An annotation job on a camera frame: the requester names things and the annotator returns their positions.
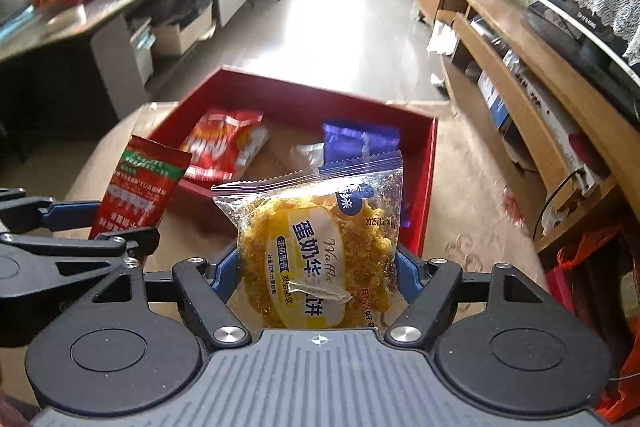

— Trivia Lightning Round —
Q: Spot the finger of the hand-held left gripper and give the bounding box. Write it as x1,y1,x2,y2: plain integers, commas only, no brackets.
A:
0,226,162,274
0,187,104,232

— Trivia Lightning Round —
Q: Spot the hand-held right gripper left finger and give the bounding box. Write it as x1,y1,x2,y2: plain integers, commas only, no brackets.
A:
91,249,252,351

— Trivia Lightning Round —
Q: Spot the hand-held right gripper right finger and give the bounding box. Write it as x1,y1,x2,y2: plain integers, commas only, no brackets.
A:
383,248,547,351

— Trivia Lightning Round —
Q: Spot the red green-topped snack packet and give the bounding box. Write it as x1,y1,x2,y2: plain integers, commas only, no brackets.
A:
89,134,194,241

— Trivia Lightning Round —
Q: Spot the yellow waffle packet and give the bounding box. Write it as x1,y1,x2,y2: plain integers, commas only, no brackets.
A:
211,150,404,333

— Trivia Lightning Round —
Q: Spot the red and clear sausage packet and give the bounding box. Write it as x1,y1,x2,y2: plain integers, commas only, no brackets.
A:
179,108,272,188

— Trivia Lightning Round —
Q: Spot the purple biscuit packet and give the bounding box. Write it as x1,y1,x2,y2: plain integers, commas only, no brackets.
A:
320,121,402,172

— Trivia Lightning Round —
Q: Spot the red box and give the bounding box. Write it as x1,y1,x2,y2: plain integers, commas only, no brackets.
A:
147,65,440,258

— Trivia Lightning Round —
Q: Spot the beige floral tablecloth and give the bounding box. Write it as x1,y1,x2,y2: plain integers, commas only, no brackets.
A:
0,101,551,408

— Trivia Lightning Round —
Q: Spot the dark low table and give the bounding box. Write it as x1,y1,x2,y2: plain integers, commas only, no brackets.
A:
0,0,259,120

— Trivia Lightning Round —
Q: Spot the white storage box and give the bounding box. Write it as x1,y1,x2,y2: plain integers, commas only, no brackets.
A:
127,18,157,85

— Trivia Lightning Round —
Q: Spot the red plastic bag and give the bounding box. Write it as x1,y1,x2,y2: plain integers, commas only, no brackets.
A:
544,227,640,427

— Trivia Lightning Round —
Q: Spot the cardboard box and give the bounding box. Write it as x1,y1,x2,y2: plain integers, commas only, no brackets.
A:
149,1,217,58

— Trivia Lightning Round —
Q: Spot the wooden cabinet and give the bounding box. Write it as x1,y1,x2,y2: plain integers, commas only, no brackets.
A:
414,0,640,255

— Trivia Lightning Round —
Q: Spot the black television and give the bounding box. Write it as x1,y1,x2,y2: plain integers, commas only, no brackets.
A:
520,0,640,130

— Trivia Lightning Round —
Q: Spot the black cable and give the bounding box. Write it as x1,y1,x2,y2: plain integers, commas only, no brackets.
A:
531,166,590,242

